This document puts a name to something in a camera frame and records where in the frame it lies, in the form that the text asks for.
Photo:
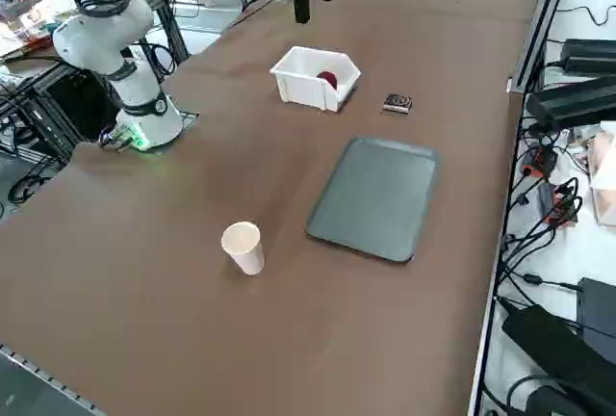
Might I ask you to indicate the small black printed packet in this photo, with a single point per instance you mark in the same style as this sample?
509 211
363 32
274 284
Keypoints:
397 104

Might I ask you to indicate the white plastic box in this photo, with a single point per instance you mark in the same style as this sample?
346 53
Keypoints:
298 88

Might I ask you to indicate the black table frame rail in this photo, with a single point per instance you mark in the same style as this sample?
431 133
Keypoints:
538 26

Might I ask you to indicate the long black power brick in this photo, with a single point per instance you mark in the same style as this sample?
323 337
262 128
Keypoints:
568 103

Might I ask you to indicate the gray tray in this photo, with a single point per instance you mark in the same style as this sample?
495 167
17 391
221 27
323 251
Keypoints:
375 199

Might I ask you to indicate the black computer case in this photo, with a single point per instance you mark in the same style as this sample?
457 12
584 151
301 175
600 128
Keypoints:
72 108

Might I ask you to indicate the cream paper cup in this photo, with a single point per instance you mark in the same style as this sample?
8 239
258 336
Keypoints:
248 257

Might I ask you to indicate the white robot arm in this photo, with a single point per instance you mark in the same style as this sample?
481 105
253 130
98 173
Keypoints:
96 45

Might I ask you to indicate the black power adapter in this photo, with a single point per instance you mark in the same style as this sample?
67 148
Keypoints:
589 56
548 344
599 310

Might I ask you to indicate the red apple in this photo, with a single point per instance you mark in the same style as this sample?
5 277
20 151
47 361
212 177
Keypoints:
328 76

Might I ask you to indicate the silver table edge rail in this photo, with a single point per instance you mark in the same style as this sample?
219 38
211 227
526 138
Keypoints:
48 378

